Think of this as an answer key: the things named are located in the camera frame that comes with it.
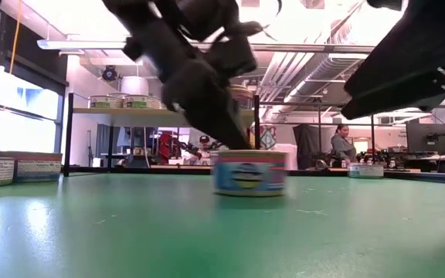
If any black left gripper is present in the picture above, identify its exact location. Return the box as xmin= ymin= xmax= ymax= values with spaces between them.
xmin=124 ymin=22 xmax=258 ymax=151

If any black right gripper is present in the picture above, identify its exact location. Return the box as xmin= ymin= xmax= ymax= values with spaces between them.
xmin=341 ymin=0 xmax=445 ymax=120

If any blue-label can with gold lid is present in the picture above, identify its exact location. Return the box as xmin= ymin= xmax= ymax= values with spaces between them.
xmin=229 ymin=84 xmax=255 ymax=111

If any blue-label can with pull tab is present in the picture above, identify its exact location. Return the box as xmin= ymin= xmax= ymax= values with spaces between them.
xmin=211 ymin=149 xmax=288 ymax=198

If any wooden shelf with black legs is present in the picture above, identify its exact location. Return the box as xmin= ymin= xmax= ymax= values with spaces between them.
xmin=63 ymin=92 xmax=262 ymax=181

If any person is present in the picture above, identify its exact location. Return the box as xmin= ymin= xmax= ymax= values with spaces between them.
xmin=330 ymin=123 xmax=358 ymax=163
xmin=191 ymin=134 xmax=218 ymax=166

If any colourful patterned quilt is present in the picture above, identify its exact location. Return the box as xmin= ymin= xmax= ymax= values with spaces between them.
xmin=255 ymin=124 xmax=278 ymax=151

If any black metal rack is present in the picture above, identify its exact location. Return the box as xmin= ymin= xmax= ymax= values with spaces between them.
xmin=259 ymin=102 xmax=445 ymax=167

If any red background object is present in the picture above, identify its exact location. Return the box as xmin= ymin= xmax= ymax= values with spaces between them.
xmin=157 ymin=131 xmax=183 ymax=159

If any black background monitor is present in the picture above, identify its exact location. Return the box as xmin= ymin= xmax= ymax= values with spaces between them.
xmin=406 ymin=122 xmax=445 ymax=156

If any white table cover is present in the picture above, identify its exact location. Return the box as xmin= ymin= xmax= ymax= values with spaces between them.
xmin=280 ymin=143 xmax=299 ymax=171

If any black curtain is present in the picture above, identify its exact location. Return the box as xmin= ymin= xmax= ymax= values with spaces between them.
xmin=292 ymin=124 xmax=334 ymax=170

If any long grey overhead beam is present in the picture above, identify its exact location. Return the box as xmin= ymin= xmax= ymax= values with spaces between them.
xmin=36 ymin=38 xmax=376 ymax=55

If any green table mat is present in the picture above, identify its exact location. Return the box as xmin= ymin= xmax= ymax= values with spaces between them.
xmin=0 ymin=171 xmax=445 ymax=278

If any round black ceiling device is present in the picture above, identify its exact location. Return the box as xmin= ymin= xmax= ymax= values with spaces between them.
xmin=101 ymin=65 xmax=118 ymax=82

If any bright window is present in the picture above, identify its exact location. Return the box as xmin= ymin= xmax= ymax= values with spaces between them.
xmin=0 ymin=65 xmax=66 ymax=155

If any silver ceiling duct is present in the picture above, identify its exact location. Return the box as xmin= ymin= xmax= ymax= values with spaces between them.
xmin=259 ymin=0 xmax=366 ymax=113

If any black aluminium table frame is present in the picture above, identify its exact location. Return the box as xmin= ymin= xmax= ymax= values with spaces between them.
xmin=62 ymin=164 xmax=445 ymax=185

